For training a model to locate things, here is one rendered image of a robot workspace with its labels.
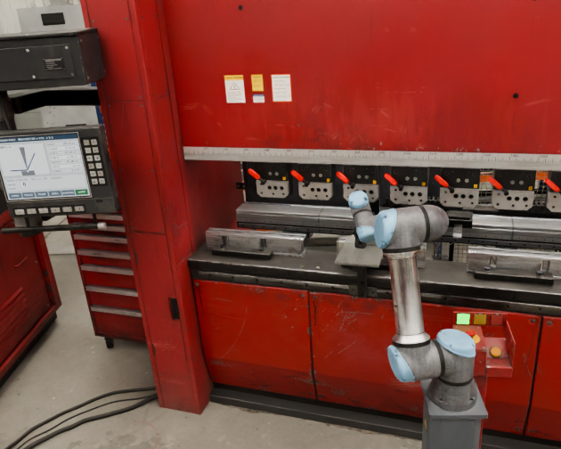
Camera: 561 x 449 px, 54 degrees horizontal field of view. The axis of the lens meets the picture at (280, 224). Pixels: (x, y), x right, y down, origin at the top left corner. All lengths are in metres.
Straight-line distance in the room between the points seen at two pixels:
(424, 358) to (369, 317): 0.78
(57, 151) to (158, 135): 0.41
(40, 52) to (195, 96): 0.64
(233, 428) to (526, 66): 2.13
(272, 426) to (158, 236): 1.13
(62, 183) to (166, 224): 0.48
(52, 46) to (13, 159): 0.48
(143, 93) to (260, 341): 1.29
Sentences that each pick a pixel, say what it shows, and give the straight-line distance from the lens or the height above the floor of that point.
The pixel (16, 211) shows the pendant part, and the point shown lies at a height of 1.27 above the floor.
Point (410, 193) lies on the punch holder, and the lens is 2.35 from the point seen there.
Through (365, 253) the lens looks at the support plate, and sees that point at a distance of 2.32.
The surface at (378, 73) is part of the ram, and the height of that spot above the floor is 1.71.
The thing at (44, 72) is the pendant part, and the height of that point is 1.81.
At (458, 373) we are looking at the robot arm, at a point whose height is 0.91.
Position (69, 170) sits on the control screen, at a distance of 2.35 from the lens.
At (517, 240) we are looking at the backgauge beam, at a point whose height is 0.91.
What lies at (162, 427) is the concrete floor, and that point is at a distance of 3.09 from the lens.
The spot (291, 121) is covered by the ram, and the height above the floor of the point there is 1.52.
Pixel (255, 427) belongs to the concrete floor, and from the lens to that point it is 2.98.
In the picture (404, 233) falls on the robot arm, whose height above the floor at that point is 1.34.
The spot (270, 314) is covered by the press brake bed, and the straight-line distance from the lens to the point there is 2.65.
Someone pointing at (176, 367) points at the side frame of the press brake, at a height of 0.30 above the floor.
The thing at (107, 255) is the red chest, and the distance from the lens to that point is 3.29.
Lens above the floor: 2.03
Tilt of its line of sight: 23 degrees down
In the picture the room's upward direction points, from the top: 4 degrees counter-clockwise
